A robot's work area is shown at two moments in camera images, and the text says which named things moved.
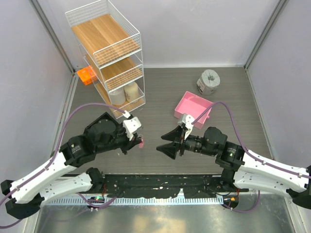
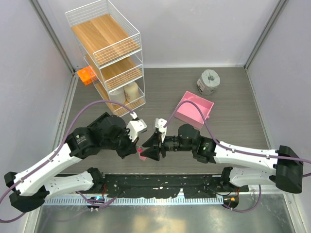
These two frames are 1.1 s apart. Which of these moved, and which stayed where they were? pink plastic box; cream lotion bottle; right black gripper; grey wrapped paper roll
Moved: right black gripper
Stayed: pink plastic box; cream lotion bottle; grey wrapped paper roll
